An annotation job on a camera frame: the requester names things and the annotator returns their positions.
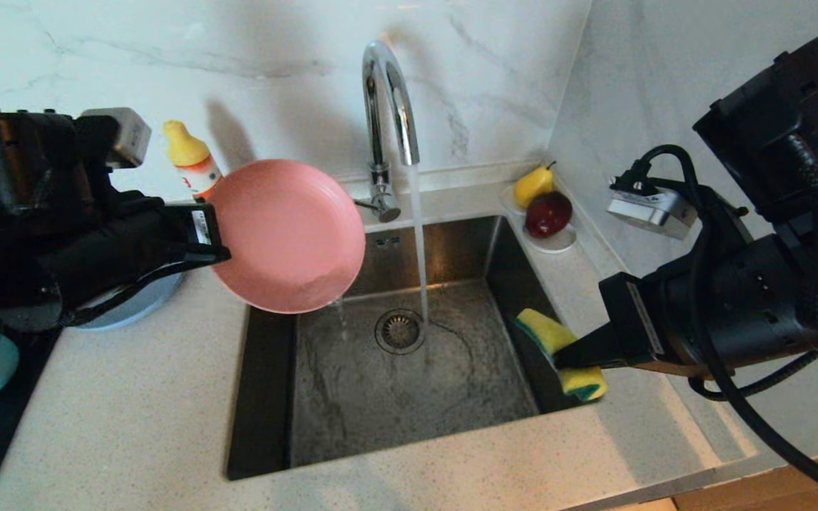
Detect pink plate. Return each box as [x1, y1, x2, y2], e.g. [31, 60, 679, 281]
[207, 158, 368, 315]

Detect yellow green fish-shaped sponge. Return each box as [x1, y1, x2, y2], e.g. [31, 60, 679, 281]
[513, 307, 609, 404]

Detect small white dish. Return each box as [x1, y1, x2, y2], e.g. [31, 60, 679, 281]
[500, 182, 580, 255]

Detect chrome curved faucet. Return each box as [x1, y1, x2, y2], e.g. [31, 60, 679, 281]
[356, 40, 422, 223]

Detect brown wooden cabinet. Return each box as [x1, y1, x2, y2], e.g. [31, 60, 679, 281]
[672, 444, 818, 511]

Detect dark red apple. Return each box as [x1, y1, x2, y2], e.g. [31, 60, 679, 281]
[525, 192, 573, 240]

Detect thin black braided cable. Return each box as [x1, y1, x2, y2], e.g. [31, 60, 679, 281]
[687, 348, 818, 402]

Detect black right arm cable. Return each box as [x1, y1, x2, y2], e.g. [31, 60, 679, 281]
[611, 145, 818, 506]

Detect round metal drain strainer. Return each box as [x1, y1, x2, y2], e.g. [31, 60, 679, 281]
[374, 309, 427, 355]

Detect blue plate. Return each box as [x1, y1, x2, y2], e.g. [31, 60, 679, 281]
[72, 272, 185, 331]

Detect stainless steel sink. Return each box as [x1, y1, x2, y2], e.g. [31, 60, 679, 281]
[227, 215, 603, 481]

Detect orange yellow detergent bottle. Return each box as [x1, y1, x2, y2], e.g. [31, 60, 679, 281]
[163, 119, 224, 203]

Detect yellow pear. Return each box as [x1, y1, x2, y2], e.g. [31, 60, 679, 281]
[513, 162, 557, 210]

